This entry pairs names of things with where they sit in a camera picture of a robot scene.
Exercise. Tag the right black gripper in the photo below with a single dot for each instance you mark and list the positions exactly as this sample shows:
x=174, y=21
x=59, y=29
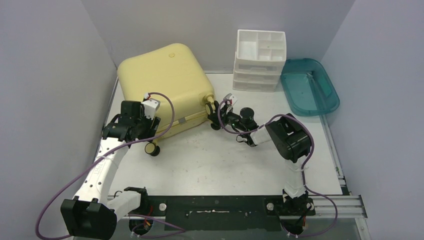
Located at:
x=219, y=112

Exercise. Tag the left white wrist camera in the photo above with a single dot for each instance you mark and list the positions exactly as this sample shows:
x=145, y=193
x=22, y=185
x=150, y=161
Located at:
x=150, y=106

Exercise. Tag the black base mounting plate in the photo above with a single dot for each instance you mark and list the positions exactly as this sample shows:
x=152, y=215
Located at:
x=228, y=212

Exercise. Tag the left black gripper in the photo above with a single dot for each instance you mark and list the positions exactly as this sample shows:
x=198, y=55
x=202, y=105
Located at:
x=152, y=125

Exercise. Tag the teal transparent plastic tray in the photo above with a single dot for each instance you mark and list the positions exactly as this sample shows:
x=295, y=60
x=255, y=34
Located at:
x=308, y=88

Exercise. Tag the yellow hard-shell suitcase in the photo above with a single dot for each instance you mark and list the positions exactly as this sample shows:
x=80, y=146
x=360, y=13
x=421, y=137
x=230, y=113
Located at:
x=173, y=73

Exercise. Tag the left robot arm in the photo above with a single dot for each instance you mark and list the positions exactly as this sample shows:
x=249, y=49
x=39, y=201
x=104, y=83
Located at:
x=90, y=214

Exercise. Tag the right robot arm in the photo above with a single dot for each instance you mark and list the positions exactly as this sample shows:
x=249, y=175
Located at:
x=290, y=138

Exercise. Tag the white plastic drawer organizer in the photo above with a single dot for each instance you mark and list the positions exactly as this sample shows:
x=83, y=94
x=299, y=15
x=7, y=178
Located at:
x=259, y=59

